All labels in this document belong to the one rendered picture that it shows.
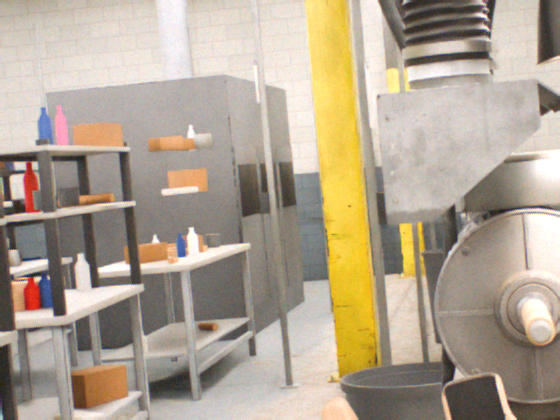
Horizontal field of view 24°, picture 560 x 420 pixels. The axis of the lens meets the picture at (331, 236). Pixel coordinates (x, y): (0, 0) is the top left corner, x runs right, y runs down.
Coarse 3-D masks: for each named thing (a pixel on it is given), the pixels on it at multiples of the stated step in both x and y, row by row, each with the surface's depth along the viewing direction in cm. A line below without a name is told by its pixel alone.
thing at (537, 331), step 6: (534, 324) 147; (540, 324) 147; (546, 324) 147; (534, 330) 146; (540, 330) 146; (546, 330) 146; (534, 336) 147; (540, 336) 146; (546, 336) 146; (540, 342) 147
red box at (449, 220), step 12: (384, 0) 199; (384, 12) 199; (396, 12) 199; (396, 24) 199; (396, 36) 199; (444, 216) 201; (444, 228) 201; (456, 228) 201; (444, 240) 202; (456, 240) 202; (444, 252) 202; (444, 360) 205; (444, 372) 206; (444, 384) 206
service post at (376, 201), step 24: (360, 0) 586; (360, 24) 584; (360, 48) 584; (360, 72) 585; (360, 96) 586; (384, 216) 585; (384, 288) 590; (384, 312) 590; (384, 336) 591; (384, 360) 592
